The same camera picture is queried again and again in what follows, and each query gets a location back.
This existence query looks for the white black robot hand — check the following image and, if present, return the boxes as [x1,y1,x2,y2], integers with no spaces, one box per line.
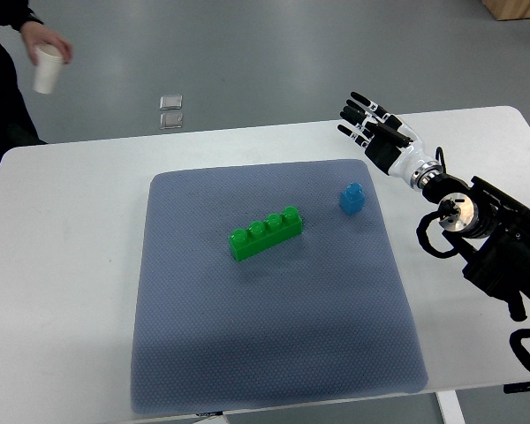
[337,92,444,191]

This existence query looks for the person's bare hand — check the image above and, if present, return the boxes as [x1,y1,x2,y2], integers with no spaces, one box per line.
[19,21,72,66]

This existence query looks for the white paper cup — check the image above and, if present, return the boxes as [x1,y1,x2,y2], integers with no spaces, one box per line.
[33,43,64,95]

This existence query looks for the blue toy block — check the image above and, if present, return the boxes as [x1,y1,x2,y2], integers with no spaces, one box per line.
[338,183,366,216]

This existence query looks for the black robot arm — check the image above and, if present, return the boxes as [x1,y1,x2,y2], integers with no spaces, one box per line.
[416,173,530,322]

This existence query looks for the green four-stud toy block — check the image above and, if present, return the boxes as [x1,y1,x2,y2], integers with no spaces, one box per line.
[229,206,303,261]

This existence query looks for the person's black sleeve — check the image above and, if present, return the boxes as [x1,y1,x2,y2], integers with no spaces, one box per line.
[0,1,46,162]

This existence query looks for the upper metal floor plate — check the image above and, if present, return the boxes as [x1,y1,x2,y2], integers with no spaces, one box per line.
[159,95,183,110]

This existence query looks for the wooden furniture corner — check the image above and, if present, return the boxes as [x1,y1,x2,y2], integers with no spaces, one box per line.
[481,0,530,21]

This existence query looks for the blue-grey foam mat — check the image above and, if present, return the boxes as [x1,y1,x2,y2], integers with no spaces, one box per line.
[131,159,428,415]

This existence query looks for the white table leg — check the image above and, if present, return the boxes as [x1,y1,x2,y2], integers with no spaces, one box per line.
[435,390,466,424]

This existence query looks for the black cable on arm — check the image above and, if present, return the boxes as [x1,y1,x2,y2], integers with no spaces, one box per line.
[416,209,465,259]

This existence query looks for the black table edge bracket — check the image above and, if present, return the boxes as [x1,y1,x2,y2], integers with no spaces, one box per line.
[503,382,530,394]

